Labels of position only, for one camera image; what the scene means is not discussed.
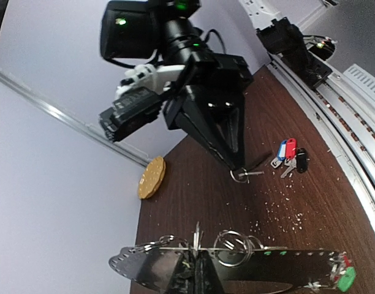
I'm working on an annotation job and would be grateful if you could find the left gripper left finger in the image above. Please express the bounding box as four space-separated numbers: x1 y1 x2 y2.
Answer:
165 249 197 294

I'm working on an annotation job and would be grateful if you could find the yellow round plate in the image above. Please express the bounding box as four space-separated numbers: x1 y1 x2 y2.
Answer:
137 156 166 200

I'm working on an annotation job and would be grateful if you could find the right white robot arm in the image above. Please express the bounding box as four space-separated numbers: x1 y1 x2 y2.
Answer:
99 1 253 171

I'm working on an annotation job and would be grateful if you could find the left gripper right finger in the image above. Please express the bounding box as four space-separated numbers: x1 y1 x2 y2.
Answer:
195 251 224 294

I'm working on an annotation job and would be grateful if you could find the aluminium rail frame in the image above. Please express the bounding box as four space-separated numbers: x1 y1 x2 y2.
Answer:
268 55 375 234

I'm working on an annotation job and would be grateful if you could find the right round circuit board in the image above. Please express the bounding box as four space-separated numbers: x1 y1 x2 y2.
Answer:
303 35 338 61

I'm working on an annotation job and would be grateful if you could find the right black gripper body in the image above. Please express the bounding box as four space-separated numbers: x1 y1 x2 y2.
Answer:
163 53 253 130

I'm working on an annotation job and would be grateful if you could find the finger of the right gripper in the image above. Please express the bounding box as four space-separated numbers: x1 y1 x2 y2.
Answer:
183 85 245 171

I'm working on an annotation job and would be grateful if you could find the key bunch with red tag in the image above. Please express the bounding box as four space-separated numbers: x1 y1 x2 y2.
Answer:
270 138 308 179

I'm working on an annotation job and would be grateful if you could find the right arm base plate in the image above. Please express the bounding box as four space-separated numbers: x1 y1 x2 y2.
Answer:
256 17 333 90

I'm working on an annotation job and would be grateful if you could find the keyring with green tag keys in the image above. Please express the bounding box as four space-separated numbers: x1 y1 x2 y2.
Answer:
108 222 357 293

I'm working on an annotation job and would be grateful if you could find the right aluminium corner post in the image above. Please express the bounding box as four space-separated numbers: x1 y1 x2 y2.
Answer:
0 70 150 168

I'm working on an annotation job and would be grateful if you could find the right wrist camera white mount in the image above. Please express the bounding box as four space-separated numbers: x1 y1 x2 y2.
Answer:
98 62 187 143

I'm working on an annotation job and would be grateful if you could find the black tagged key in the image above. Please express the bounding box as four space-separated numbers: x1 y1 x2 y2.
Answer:
229 151 273 184

